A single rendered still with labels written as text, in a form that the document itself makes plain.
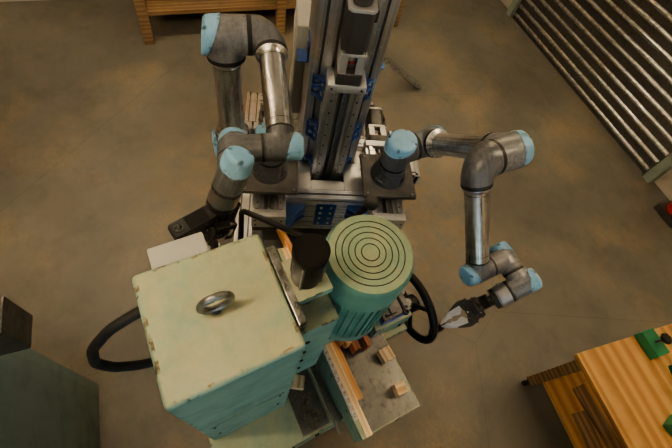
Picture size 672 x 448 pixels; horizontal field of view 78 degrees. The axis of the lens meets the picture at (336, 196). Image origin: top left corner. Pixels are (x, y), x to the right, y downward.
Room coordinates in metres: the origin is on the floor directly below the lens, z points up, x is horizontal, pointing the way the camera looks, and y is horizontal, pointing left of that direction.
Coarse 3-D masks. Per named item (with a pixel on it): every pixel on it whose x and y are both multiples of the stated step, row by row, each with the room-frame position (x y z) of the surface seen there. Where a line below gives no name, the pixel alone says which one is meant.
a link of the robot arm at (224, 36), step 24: (216, 24) 0.96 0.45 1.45; (240, 24) 0.99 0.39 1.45; (216, 48) 0.93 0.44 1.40; (240, 48) 0.96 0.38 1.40; (216, 72) 0.94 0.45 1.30; (240, 72) 0.98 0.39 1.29; (216, 96) 0.94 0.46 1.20; (240, 96) 0.96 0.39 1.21; (240, 120) 0.94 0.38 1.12; (216, 144) 0.88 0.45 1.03
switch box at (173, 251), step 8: (200, 232) 0.33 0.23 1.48; (176, 240) 0.30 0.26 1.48; (184, 240) 0.31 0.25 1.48; (192, 240) 0.31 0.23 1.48; (200, 240) 0.31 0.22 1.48; (152, 248) 0.27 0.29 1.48; (160, 248) 0.28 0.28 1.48; (168, 248) 0.28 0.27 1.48; (176, 248) 0.29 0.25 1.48; (184, 248) 0.29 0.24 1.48; (192, 248) 0.29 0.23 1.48; (200, 248) 0.30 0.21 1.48; (152, 256) 0.26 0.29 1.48; (160, 256) 0.26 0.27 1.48; (168, 256) 0.27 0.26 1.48; (176, 256) 0.27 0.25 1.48; (184, 256) 0.28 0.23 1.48; (152, 264) 0.25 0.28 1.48; (160, 264) 0.25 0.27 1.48
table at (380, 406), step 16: (368, 336) 0.41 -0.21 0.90; (384, 336) 0.43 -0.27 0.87; (368, 352) 0.36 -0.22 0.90; (352, 368) 0.30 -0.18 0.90; (368, 368) 0.31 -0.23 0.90; (384, 368) 0.32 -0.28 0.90; (400, 368) 0.34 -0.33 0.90; (368, 384) 0.27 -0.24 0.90; (384, 384) 0.28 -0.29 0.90; (336, 400) 0.21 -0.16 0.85; (368, 400) 0.23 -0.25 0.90; (384, 400) 0.24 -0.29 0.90; (400, 400) 0.25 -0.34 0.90; (416, 400) 0.26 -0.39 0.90; (368, 416) 0.19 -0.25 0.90; (384, 416) 0.20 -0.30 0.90; (400, 416) 0.21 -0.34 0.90; (352, 432) 0.14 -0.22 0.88
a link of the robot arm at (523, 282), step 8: (520, 272) 0.72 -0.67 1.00; (528, 272) 0.72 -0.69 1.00; (512, 280) 0.69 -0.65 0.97; (520, 280) 0.69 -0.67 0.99; (528, 280) 0.69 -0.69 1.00; (536, 280) 0.70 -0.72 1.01; (512, 288) 0.66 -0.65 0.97; (520, 288) 0.67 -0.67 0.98; (528, 288) 0.67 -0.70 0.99; (536, 288) 0.68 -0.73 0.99; (512, 296) 0.64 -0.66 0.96; (520, 296) 0.65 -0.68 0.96
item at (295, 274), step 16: (304, 240) 0.30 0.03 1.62; (320, 240) 0.31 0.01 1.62; (304, 256) 0.27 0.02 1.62; (320, 256) 0.28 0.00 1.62; (288, 272) 0.28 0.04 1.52; (304, 272) 0.26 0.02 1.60; (320, 272) 0.27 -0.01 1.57; (304, 288) 0.26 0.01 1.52; (320, 288) 0.27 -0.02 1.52; (304, 304) 0.26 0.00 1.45
